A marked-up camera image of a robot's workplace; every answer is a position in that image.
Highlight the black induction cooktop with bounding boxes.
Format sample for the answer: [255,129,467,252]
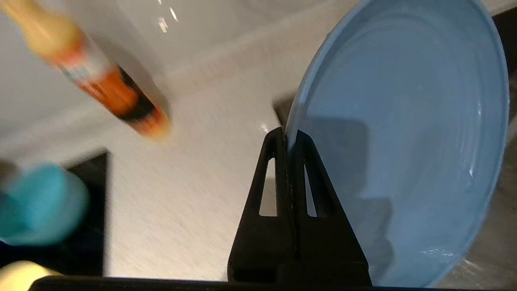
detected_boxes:
[0,150,111,278]

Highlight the yellow plastic bowl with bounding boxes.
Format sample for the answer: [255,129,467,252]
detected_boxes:
[0,260,64,284]

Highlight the teal plastic bowl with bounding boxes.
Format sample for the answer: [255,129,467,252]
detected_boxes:
[0,163,90,247]

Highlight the orange-label dish soap bottle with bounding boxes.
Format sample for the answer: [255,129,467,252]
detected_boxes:
[0,0,173,143]

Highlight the light blue plate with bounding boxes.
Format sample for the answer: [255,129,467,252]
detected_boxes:
[285,0,511,288]

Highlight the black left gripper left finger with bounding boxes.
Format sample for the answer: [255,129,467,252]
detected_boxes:
[227,127,298,284]

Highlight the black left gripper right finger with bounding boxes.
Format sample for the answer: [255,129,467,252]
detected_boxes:
[290,129,372,286]

